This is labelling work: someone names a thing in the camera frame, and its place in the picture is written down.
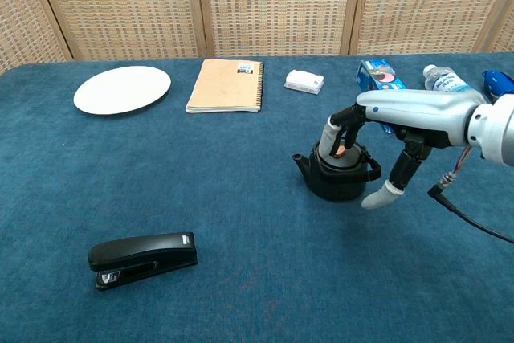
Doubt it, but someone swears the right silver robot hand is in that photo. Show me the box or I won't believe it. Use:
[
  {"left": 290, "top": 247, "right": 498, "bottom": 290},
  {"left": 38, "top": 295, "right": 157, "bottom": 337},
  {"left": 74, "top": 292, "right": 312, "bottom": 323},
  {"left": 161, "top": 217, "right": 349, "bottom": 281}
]
[{"left": 319, "top": 89, "right": 479, "bottom": 210}]

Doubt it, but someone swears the black kettle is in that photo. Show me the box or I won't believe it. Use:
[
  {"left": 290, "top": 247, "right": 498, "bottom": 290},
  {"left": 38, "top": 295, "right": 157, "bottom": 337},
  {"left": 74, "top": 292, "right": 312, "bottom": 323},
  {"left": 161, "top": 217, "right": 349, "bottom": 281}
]
[{"left": 292, "top": 138, "right": 382, "bottom": 202}]

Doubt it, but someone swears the clear plastic water bottle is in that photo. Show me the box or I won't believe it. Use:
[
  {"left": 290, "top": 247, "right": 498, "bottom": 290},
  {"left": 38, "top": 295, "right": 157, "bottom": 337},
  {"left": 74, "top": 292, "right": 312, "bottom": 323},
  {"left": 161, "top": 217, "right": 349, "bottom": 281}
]
[{"left": 422, "top": 64, "right": 489, "bottom": 104}]

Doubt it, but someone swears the blue cookie box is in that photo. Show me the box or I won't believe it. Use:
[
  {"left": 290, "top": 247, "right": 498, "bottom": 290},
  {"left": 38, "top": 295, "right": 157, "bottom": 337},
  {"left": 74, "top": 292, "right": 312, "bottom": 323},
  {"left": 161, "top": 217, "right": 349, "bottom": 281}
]
[{"left": 355, "top": 59, "right": 409, "bottom": 136}]

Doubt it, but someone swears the blue snack packet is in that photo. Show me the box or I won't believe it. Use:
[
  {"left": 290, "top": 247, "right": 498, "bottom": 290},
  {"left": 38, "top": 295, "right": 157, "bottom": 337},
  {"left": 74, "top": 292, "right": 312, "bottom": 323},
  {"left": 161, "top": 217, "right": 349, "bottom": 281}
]
[{"left": 482, "top": 70, "right": 514, "bottom": 99}]

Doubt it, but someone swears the small white tissue pack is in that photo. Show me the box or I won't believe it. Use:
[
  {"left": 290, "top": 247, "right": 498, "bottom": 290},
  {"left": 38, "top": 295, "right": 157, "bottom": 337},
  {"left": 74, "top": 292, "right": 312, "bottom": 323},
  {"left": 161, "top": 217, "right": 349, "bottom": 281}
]
[{"left": 284, "top": 69, "right": 325, "bottom": 96}]

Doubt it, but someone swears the woven wooden folding screen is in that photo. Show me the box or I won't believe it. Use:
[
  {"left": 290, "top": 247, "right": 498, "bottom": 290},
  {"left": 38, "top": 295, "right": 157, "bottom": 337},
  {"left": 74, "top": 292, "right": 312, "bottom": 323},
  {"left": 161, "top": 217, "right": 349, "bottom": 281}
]
[{"left": 0, "top": 0, "right": 514, "bottom": 75}]

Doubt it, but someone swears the tan spiral notebook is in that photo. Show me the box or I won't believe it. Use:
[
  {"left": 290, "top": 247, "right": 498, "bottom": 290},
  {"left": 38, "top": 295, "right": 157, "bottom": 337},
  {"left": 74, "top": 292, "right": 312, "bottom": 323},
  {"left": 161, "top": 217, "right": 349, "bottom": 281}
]
[{"left": 185, "top": 58, "right": 265, "bottom": 114}]

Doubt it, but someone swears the blue table cloth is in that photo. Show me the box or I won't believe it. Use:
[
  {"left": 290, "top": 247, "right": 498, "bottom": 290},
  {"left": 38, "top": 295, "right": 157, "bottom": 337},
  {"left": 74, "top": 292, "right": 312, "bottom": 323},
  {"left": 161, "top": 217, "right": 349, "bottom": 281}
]
[{"left": 0, "top": 51, "right": 514, "bottom": 343}]

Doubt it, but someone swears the white round plate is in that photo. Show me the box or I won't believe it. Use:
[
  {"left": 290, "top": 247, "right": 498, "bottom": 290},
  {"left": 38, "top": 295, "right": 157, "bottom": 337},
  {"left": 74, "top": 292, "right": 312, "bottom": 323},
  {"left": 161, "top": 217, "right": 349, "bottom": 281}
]
[{"left": 73, "top": 65, "right": 173, "bottom": 116}]

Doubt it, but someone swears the black stapler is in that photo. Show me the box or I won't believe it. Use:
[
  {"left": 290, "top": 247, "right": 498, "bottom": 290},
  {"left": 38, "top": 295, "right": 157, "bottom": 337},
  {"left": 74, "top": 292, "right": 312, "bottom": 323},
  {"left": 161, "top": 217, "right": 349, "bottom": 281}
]
[{"left": 88, "top": 231, "right": 199, "bottom": 291}]

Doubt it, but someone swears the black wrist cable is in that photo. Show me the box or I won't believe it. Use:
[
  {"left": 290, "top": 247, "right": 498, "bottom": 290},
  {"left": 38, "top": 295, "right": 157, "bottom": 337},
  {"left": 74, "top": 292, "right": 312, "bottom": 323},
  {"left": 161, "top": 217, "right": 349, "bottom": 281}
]
[{"left": 427, "top": 145, "right": 514, "bottom": 244}]

